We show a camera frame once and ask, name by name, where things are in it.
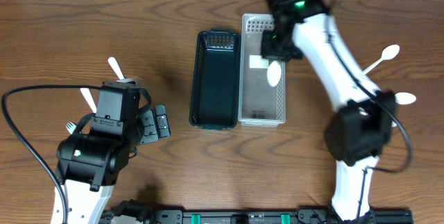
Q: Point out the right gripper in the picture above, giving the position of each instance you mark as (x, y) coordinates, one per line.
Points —
(277, 48)

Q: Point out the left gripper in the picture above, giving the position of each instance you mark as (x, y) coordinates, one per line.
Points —
(152, 124)

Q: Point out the white spoon bowl down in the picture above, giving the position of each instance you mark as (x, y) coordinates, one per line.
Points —
(274, 73)

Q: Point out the white fork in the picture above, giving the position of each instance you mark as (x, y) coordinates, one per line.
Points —
(71, 126)
(112, 61)

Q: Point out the black plastic basket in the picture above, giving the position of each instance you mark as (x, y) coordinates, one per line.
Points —
(215, 88)

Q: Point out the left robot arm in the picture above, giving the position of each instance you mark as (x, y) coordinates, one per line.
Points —
(93, 155)

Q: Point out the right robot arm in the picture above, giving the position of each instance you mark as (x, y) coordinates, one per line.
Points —
(363, 113)

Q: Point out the clear plastic basket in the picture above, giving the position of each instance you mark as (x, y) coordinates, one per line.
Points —
(259, 103)

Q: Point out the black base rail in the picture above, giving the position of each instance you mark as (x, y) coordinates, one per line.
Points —
(134, 212)

